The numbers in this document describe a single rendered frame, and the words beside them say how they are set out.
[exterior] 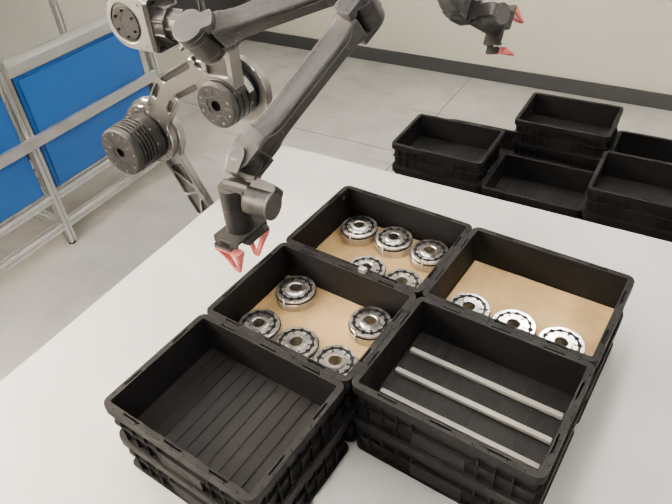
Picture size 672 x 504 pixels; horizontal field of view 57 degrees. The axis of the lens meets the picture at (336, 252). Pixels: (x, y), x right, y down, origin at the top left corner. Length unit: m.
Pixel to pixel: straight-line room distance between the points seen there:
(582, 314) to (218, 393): 0.87
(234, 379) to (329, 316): 0.28
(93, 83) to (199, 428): 2.29
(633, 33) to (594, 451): 3.21
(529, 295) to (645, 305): 0.37
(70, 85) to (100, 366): 1.82
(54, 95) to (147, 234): 0.80
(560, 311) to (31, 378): 1.35
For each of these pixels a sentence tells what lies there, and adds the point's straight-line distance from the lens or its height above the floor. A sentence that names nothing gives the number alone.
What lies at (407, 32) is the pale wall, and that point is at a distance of 4.79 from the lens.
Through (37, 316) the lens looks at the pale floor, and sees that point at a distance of 3.12.
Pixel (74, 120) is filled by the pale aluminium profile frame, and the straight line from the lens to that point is 3.29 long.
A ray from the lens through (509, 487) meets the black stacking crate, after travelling 1.26.
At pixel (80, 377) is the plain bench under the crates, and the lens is 1.76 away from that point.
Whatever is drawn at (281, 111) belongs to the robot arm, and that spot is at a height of 1.37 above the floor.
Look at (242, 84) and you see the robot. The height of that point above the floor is 1.18.
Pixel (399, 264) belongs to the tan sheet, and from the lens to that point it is 1.67.
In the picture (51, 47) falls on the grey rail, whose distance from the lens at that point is 3.21.
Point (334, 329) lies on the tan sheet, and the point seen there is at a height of 0.83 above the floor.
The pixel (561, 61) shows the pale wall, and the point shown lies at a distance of 4.48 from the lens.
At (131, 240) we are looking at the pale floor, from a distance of 3.36.
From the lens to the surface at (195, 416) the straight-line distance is 1.40.
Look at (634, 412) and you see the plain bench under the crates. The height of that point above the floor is 0.70.
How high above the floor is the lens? 1.92
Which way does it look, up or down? 40 degrees down
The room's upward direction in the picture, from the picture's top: 5 degrees counter-clockwise
